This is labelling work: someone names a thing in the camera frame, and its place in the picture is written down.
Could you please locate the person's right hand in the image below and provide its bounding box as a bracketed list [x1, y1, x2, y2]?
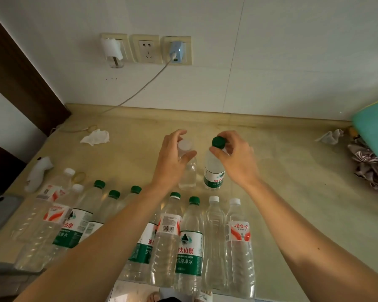
[209, 130, 261, 190]

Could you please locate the person's left hand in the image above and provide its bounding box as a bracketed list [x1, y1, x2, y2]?
[151, 128, 198, 190]

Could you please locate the white-cap clear bottle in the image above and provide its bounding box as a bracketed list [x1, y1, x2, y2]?
[176, 139, 197, 190]

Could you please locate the green-cap water bottle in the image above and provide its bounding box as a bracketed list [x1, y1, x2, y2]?
[203, 136, 227, 190]

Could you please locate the row of bottles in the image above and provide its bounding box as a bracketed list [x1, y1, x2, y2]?
[11, 168, 257, 299]

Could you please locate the person's right forearm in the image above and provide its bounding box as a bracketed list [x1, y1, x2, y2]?
[245, 180, 378, 302]

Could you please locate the person's left forearm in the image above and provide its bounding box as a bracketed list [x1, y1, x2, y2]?
[14, 182, 164, 302]

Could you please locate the beige table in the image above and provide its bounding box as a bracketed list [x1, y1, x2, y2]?
[0, 103, 378, 302]

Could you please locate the crumpled white tissue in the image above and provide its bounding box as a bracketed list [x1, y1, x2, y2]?
[79, 128, 110, 147]
[315, 128, 344, 145]

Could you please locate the blue-grey plug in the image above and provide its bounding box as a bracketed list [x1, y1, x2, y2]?
[169, 41, 186, 64]

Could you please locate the clear bag of brown snacks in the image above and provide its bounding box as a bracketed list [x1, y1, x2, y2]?
[347, 136, 378, 194]

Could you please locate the white plastic handheld device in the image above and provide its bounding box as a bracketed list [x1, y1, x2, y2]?
[24, 156, 54, 194]

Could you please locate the white charger plug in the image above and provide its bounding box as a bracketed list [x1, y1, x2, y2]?
[101, 38, 125, 69]

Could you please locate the teal handbag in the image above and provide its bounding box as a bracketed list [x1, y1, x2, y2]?
[352, 94, 378, 171]

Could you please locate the grey smartphone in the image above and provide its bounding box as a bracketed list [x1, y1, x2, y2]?
[0, 194, 25, 246]

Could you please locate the beige wall outlet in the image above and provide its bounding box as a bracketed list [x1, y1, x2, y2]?
[162, 36, 193, 66]
[100, 33, 134, 63]
[132, 34, 163, 64]

